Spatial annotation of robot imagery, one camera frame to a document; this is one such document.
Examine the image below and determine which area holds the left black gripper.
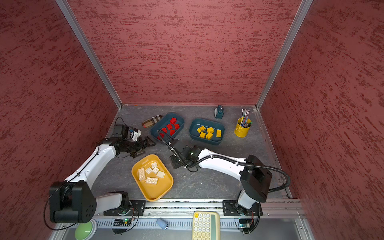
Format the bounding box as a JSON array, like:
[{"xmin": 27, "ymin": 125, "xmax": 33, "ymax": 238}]
[{"xmin": 120, "ymin": 136, "xmax": 156, "ymax": 157}]

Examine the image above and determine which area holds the red lego long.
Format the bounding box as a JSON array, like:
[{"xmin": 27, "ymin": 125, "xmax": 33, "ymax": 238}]
[{"xmin": 157, "ymin": 133, "xmax": 165, "ymax": 140}]

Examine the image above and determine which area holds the white lego square piece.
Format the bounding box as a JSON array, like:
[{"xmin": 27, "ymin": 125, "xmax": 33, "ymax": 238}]
[{"xmin": 146, "ymin": 167, "xmax": 153, "ymax": 175}]

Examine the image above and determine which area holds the white lego long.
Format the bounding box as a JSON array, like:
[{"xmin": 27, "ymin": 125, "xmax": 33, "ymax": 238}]
[{"xmin": 138, "ymin": 168, "xmax": 146, "ymax": 181}]

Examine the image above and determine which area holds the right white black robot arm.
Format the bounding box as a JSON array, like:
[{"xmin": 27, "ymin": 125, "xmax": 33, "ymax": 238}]
[{"xmin": 163, "ymin": 139, "xmax": 291, "ymax": 216}]

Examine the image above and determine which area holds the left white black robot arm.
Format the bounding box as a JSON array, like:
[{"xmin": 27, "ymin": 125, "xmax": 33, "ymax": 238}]
[{"xmin": 45, "ymin": 125, "xmax": 156, "ymax": 224}]

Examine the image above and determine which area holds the plaid fabric pouch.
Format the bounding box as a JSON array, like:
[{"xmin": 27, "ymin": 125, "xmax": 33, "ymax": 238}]
[{"xmin": 142, "ymin": 115, "xmax": 163, "ymax": 128}]

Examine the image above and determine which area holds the left teal plastic bin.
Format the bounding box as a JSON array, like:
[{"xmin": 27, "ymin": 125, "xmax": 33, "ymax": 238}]
[{"xmin": 150, "ymin": 113, "xmax": 185, "ymax": 142}]

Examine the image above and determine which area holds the teal plastic bin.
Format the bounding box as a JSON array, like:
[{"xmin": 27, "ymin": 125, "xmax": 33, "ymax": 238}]
[
  {"xmin": 189, "ymin": 118, "xmax": 225, "ymax": 146},
  {"xmin": 150, "ymin": 113, "xmax": 185, "ymax": 142}
]

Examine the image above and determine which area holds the right teal plastic bin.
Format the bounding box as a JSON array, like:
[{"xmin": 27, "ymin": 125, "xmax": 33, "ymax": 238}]
[{"xmin": 189, "ymin": 118, "xmax": 225, "ymax": 146}]

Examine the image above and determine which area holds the yellow plastic tray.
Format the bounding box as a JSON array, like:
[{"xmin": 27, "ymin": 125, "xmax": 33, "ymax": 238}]
[{"xmin": 132, "ymin": 155, "xmax": 174, "ymax": 202}]

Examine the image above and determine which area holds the teal white small bottle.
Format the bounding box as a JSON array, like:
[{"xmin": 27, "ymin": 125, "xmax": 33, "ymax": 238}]
[{"xmin": 214, "ymin": 105, "xmax": 224, "ymax": 119}]

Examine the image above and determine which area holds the yellow pen cup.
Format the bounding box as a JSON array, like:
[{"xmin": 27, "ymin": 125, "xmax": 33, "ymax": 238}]
[{"xmin": 234, "ymin": 117, "xmax": 252, "ymax": 138}]

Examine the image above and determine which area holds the small blue grey cylinder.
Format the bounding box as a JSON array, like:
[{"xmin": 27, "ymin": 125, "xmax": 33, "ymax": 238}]
[{"xmin": 156, "ymin": 218, "xmax": 169, "ymax": 230}]

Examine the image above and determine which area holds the cream green calculator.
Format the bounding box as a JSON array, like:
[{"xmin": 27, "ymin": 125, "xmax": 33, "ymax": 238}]
[{"xmin": 192, "ymin": 211, "xmax": 221, "ymax": 240}]

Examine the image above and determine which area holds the left circuit board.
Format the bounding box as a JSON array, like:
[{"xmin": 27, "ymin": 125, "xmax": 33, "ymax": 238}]
[{"xmin": 112, "ymin": 219, "xmax": 131, "ymax": 228}]

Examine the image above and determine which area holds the circuit board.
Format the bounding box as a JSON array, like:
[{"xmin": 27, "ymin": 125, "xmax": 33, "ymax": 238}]
[
  {"xmin": 239, "ymin": 219, "xmax": 252, "ymax": 229},
  {"xmin": 112, "ymin": 219, "xmax": 131, "ymax": 228}
]

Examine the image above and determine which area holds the right circuit board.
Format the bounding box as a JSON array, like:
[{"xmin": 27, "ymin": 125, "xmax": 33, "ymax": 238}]
[{"xmin": 239, "ymin": 219, "xmax": 252, "ymax": 229}]

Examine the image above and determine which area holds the green push button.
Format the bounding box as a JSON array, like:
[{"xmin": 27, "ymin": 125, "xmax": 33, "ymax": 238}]
[{"xmin": 75, "ymin": 220, "xmax": 98, "ymax": 240}]

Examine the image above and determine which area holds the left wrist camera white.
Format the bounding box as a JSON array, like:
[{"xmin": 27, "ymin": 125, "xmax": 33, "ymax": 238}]
[{"xmin": 130, "ymin": 128, "xmax": 142, "ymax": 142}]

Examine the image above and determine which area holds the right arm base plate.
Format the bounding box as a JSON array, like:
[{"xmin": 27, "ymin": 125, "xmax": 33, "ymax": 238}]
[{"xmin": 222, "ymin": 200, "xmax": 263, "ymax": 217}]

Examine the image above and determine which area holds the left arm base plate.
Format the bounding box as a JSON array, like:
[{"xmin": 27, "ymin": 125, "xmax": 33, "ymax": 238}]
[{"xmin": 103, "ymin": 200, "xmax": 147, "ymax": 217}]

